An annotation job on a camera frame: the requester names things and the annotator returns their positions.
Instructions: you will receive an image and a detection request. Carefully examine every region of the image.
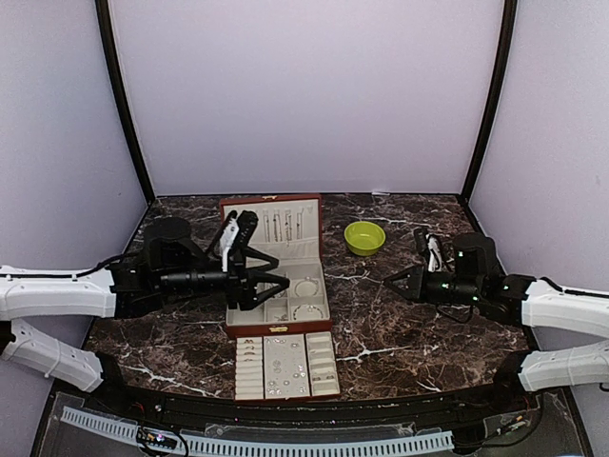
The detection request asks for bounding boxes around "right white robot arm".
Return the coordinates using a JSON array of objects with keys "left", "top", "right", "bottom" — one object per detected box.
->
[{"left": 383, "top": 230, "right": 608, "bottom": 413}]

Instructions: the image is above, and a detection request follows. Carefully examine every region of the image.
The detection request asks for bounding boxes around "white slotted cable duct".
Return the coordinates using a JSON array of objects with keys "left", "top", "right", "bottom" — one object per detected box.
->
[{"left": 60, "top": 407, "right": 455, "bottom": 456}]

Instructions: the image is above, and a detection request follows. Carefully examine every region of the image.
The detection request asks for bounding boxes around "brown wooden jewelry box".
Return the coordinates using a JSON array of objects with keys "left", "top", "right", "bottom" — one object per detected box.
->
[{"left": 220, "top": 193, "right": 332, "bottom": 339}]

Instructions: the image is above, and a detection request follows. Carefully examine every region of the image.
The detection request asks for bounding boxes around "black front rail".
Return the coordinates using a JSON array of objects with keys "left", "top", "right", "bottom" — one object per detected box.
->
[{"left": 89, "top": 377, "right": 540, "bottom": 428}]

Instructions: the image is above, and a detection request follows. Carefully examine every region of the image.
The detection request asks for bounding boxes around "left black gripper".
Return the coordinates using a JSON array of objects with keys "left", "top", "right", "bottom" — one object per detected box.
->
[{"left": 158, "top": 247, "right": 289, "bottom": 310}]

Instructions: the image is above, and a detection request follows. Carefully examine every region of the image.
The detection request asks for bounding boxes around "silver bangle with charm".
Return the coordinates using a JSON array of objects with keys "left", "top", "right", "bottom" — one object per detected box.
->
[{"left": 291, "top": 304, "right": 326, "bottom": 322}]

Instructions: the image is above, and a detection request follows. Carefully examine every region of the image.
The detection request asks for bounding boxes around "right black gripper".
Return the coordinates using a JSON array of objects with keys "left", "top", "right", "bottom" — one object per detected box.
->
[{"left": 384, "top": 264, "right": 483, "bottom": 307}]

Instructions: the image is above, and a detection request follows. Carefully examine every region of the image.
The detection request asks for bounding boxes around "green plastic bowl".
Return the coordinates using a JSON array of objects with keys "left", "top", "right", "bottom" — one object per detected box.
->
[{"left": 344, "top": 221, "right": 386, "bottom": 257}]

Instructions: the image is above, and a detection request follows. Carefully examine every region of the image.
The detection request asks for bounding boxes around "beige jewelry tray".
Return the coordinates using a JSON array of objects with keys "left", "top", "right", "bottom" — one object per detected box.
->
[{"left": 234, "top": 331, "right": 341, "bottom": 402}]

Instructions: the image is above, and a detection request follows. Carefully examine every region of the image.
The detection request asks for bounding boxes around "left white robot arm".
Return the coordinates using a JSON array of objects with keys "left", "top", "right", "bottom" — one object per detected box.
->
[{"left": 1, "top": 210, "right": 290, "bottom": 415}]

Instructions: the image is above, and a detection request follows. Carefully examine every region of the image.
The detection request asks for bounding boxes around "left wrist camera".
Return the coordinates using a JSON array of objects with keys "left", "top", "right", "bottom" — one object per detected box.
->
[{"left": 206, "top": 209, "right": 259, "bottom": 272}]

